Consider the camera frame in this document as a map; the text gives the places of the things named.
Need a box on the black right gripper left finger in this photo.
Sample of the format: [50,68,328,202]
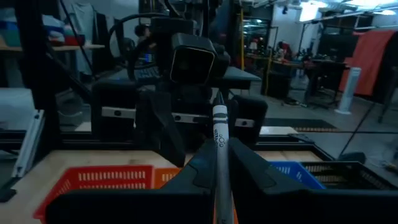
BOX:
[45,138,218,224]

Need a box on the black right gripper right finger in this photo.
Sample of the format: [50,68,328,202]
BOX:
[228,138,398,224]

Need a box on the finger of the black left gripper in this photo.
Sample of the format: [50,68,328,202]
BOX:
[229,95,249,140]
[136,89,187,168]

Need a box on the black crayon grey label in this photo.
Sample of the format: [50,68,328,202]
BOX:
[211,90,235,224]

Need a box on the blue plastic basket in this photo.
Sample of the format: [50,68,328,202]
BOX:
[268,161,327,190]

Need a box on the black keyboard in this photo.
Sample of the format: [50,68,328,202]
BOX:
[133,66,162,82]

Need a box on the red plastic basket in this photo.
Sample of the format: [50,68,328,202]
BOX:
[32,164,155,223]

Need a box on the wooden shelf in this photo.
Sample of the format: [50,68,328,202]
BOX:
[0,43,106,52]

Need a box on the black plastic basket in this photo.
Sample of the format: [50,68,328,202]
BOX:
[298,161,398,192]

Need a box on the person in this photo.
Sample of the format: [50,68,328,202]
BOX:
[133,24,157,46]

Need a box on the black stand beam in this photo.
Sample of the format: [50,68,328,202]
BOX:
[14,0,62,150]

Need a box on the silver aluminium profile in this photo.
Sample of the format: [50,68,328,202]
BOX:
[11,108,45,179]

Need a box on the white tower fan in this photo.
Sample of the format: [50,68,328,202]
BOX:
[334,66,363,115]

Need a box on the orange hanging cloth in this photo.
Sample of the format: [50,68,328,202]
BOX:
[338,29,398,96]

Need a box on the yellow hanging cable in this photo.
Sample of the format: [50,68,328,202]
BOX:
[264,49,273,96]
[239,7,246,71]

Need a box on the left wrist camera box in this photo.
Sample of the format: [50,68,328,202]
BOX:
[169,32,231,85]

